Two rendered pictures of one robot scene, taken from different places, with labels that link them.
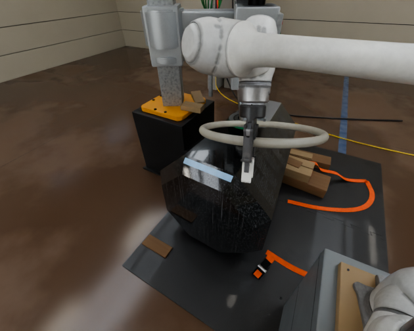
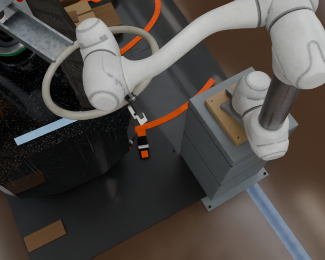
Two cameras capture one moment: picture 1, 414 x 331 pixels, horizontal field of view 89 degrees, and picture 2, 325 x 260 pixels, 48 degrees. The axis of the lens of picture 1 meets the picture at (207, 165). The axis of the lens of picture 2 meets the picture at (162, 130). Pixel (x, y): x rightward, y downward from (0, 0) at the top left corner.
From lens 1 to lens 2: 0.84 m
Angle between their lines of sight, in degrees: 41
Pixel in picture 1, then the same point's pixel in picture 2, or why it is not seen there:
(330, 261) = (199, 104)
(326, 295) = (214, 127)
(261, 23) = (100, 33)
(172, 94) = not seen: outside the picture
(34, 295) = not seen: outside the picture
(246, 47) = (137, 79)
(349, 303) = (227, 119)
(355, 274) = (216, 99)
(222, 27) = (118, 80)
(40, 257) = not seen: outside the picture
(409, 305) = (252, 101)
